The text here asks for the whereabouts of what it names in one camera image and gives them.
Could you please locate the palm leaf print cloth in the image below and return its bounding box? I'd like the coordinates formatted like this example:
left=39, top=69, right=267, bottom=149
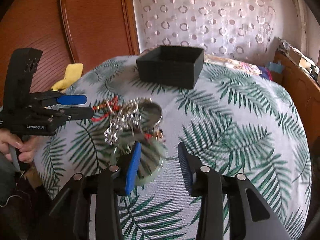
left=34, top=55, right=312, bottom=240

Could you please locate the person's left hand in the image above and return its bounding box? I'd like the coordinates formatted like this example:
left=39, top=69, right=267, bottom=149
left=0, top=129, right=40, bottom=163

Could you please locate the black open jewelry box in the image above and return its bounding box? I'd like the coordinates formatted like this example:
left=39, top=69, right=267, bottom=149
left=136, top=46, right=204, bottom=89

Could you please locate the clutter pile on cabinet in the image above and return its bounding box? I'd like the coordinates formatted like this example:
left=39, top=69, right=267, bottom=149
left=277, top=37, right=319, bottom=85

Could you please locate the wooden side cabinet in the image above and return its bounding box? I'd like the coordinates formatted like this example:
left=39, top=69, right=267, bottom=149
left=274, top=51, right=320, bottom=146

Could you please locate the dark blue blanket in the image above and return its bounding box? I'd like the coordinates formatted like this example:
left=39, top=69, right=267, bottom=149
left=258, top=66, right=273, bottom=81

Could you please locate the blue paper item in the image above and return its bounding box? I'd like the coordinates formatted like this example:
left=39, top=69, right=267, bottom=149
left=266, top=62, right=285, bottom=74

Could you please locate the wooden wardrobe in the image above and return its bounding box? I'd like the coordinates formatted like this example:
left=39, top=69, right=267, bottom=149
left=1, top=0, right=139, bottom=92

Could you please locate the pink circle pattern curtain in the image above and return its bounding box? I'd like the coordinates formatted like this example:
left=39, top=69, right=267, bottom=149
left=130, top=0, right=301, bottom=63

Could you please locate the silver pearl chain bracelet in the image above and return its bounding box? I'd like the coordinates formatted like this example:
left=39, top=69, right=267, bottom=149
left=103, top=97, right=153, bottom=146

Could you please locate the floral quilt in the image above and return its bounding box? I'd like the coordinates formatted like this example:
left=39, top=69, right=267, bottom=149
left=204, top=54, right=262, bottom=76

